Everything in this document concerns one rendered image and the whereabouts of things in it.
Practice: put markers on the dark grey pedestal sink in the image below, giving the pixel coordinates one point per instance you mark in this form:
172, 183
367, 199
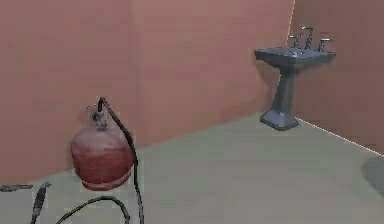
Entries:
285, 83

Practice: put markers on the dark flat tool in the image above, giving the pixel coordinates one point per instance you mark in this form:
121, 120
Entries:
15, 187

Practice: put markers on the red gas cylinder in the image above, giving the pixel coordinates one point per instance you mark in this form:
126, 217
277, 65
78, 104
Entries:
101, 156

